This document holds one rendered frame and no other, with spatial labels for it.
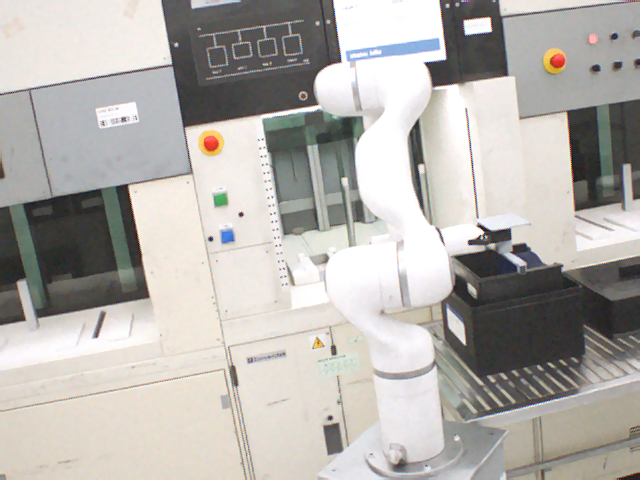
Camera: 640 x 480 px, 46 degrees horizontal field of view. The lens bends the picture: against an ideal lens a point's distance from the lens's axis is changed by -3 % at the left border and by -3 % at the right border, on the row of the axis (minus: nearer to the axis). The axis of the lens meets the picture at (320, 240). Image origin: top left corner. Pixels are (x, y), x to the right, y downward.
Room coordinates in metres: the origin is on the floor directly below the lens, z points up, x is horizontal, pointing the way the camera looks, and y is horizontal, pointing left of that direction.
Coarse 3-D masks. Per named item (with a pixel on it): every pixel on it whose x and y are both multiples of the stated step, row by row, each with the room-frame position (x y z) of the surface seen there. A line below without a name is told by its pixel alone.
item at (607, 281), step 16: (576, 272) 1.95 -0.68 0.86; (592, 272) 1.93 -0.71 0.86; (608, 272) 1.91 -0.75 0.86; (624, 272) 1.85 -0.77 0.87; (592, 288) 1.81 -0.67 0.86; (608, 288) 1.79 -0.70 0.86; (624, 288) 1.77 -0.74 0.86; (592, 304) 1.80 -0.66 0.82; (608, 304) 1.72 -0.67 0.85; (624, 304) 1.71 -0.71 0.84; (592, 320) 1.81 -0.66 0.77; (608, 320) 1.72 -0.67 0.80; (624, 320) 1.71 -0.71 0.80; (608, 336) 1.72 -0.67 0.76; (624, 336) 1.70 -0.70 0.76
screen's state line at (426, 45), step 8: (416, 40) 2.06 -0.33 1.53; (424, 40) 2.06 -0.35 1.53; (432, 40) 2.06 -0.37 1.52; (360, 48) 2.04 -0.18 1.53; (368, 48) 2.04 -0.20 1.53; (376, 48) 2.04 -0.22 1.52; (384, 48) 2.05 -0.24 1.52; (392, 48) 2.05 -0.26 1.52; (400, 48) 2.05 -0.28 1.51; (408, 48) 2.05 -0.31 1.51; (416, 48) 2.06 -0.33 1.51; (424, 48) 2.06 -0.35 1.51; (432, 48) 2.06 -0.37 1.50; (352, 56) 2.03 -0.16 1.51; (360, 56) 2.04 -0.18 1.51; (368, 56) 2.04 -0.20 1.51; (376, 56) 2.04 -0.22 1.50; (384, 56) 2.04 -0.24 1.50; (392, 56) 2.05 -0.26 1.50
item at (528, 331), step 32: (576, 288) 1.64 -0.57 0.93; (448, 320) 1.82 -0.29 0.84; (480, 320) 1.62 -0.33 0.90; (512, 320) 1.63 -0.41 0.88; (544, 320) 1.63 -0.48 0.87; (576, 320) 1.64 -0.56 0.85; (480, 352) 1.62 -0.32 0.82; (512, 352) 1.62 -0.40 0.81; (544, 352) 1.63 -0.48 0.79; (576, 352) 1.64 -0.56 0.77
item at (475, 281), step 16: (496, 224) 1.74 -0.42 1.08; (512, 224) 1.72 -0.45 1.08; (528, 224) 1.71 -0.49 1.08; (464, 256) 1.86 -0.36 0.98; (480, 256) 1.87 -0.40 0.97; (496, 256) 1.87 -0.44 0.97; (512, 256) 1.71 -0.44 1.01; (464, 272) 1.76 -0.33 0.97; (480, 272) 1.86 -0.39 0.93; (512, 272) 1.66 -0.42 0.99; (528, 272) 1.65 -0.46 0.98; (544, 272) 1.67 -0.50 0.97; (560, 272) 1.67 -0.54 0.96; (464, 288) 1.77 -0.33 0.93; (480, 288) 1.65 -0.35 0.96; (496, 288) 1.66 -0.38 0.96; (512, 288) 1.66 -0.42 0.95; (528, 288) 1.66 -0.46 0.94; (544, 288) 1.67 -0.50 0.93; (560, 288) 1.67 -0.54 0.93; (480, 304) 1.66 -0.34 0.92
